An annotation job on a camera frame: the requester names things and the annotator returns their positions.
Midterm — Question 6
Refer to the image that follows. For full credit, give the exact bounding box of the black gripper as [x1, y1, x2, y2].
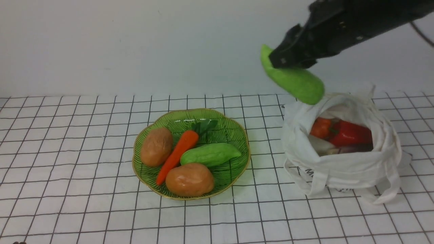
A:
[269, 0, 434, 68]

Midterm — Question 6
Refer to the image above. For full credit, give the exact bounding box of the green gourd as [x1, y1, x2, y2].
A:
[180, 143, 242, 168]
[260, 44, 324, 105]

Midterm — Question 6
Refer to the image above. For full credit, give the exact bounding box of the white cloth tote bag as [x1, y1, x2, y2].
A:
[281, 84, 412, 204]

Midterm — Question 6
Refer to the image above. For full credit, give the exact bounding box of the orange-red tomato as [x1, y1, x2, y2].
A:
[310, 117, 332, 139]

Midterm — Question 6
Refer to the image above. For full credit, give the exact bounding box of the red bell pepper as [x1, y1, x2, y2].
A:
[329, 120, 373, 147]

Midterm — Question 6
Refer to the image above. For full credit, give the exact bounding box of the green leaf-shaped glass plate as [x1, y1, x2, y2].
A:
[132, 108, 251, 200]

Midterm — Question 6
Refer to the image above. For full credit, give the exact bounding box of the green gourd on plate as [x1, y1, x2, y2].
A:
[180, 143, 242, 168]

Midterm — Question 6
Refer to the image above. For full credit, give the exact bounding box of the orange toy carrot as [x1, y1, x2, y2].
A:
[156, 120, 218, 186]

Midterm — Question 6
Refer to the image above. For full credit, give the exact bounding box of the brown potato, front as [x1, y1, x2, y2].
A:
[165, 163, 215, 197]

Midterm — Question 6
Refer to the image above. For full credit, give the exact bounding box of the brown potato, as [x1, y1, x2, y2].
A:
[140, 127, 173, 167]
[165, 163, 215, 197]

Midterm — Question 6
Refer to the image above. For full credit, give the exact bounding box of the brown potato, rear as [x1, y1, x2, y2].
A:
[140, 127, 173, 167]

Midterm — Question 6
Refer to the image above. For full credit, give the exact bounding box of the white checkered tablecloth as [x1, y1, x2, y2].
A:
[0, 91, 434, 244]

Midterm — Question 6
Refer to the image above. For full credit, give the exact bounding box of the black cable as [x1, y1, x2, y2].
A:
[410, 21, 434, 47]

